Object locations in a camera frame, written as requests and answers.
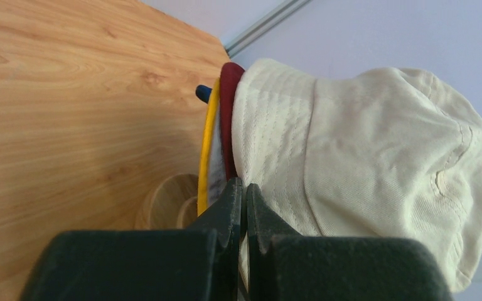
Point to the dark red hat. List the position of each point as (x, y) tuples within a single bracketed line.
[(230, 77)]

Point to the right aluminium frame post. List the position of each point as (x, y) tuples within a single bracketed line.
[(263, 25)]

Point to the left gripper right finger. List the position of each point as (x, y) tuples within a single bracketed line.
[(285, 265)]

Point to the blue hat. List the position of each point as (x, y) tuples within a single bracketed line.
[(203, 93)]

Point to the cream hat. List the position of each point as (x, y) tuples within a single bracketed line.
[(391, 153)]

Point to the wooden hat stand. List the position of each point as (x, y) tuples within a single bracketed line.
[(170, 205)]

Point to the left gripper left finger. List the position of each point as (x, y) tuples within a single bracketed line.
[(197, 263)]

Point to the yellow hat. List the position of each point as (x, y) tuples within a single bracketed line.
[(206, 146)]

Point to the grey hat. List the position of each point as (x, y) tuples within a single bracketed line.
[(216, 177)]

